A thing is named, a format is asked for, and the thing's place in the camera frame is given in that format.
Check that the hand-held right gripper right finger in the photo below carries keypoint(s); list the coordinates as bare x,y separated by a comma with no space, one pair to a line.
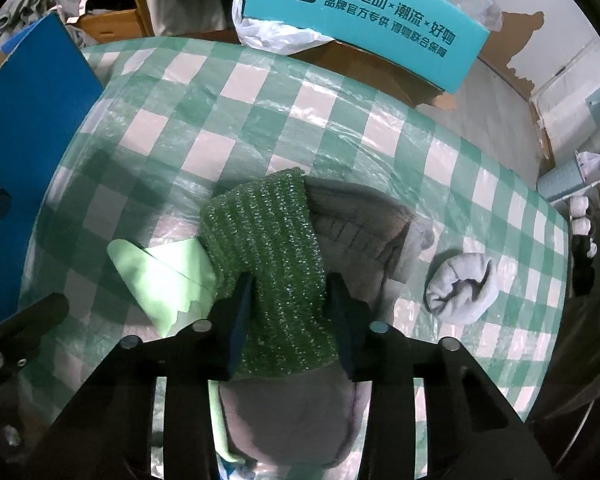
343,327

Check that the black shoe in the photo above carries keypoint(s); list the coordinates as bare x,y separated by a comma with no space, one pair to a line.
584,280
586,247

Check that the white plastic bag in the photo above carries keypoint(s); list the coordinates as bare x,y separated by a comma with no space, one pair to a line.
270,35

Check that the green checked tablecloth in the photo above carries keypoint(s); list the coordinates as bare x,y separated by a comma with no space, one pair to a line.
230,110

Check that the white shoe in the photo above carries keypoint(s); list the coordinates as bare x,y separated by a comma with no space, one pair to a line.
582,226
579,205

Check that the grey clothes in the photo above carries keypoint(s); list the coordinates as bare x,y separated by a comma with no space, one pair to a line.
35,5

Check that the blue board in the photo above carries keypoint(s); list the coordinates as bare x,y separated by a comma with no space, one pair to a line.
35,125

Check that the grey-brown fuzzy sock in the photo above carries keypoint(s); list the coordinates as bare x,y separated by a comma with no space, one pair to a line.
360,225

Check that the light blue box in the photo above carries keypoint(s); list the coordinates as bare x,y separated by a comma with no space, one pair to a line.
560,182

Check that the green sparkly scouring cloth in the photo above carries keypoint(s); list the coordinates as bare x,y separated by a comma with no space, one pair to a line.
265,240

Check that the small white bag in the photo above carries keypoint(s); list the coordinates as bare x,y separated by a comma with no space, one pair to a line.
590,165

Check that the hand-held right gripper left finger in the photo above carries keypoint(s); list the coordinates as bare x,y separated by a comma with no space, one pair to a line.
240,322

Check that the teal printed box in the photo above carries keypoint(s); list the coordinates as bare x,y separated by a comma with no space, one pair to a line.
360,25

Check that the light grey fleece sock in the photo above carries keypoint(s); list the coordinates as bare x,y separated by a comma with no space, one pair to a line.
422,235

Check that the rolled light grey sock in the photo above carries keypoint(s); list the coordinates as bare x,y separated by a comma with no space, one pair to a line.
460,290

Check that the light green cloth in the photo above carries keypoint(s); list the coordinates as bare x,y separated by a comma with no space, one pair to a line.
170,280

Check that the flat brown cardboard box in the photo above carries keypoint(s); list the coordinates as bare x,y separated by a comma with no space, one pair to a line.
375,72

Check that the open brown cardboard box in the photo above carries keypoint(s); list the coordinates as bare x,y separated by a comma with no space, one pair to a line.
110,22

